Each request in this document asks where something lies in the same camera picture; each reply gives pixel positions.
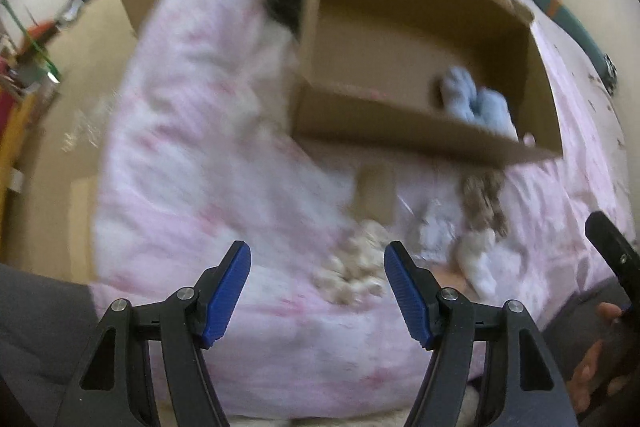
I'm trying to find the cardboard box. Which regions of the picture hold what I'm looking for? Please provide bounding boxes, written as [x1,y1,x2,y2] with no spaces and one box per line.
[289,0,565,168]

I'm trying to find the dark patterned cushion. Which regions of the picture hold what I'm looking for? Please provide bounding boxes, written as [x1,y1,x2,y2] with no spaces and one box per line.
[600,54,621,95]

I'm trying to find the person's grey trousers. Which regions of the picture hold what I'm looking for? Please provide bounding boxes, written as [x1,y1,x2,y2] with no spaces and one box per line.
[0,264,640,427]

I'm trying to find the light blue fleece cloth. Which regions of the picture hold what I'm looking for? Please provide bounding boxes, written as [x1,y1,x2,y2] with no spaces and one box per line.
[439,67,521,142]

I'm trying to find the white cloth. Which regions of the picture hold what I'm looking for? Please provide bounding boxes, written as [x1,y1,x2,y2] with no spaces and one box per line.
[452,227,501,300]

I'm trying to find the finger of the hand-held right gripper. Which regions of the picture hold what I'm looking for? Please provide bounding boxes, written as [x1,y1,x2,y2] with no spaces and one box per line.
[585,210,640,309]

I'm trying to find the beige scrunchie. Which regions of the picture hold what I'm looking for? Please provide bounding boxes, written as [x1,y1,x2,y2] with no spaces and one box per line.
[312,219,391,308]

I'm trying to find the person's right hand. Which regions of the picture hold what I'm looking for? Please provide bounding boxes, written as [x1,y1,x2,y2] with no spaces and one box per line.
[570,302,625,414]

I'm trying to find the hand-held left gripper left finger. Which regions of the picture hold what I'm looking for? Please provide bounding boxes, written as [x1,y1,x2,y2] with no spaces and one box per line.
[54,241,252,427]

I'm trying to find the teal pillow with orange stripe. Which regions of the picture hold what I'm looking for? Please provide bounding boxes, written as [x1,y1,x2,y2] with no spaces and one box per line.
[510,0,618,72]

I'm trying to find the clear plastic wrapper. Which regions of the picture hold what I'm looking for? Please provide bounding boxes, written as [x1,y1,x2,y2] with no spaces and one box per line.
[400,199,461,263]

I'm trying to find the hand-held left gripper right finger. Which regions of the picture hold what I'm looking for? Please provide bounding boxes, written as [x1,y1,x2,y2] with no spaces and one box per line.
[383,241,581,427]

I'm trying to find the pink printed blanket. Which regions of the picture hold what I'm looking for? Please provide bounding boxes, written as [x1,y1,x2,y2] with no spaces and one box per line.
[92,0,636,423]

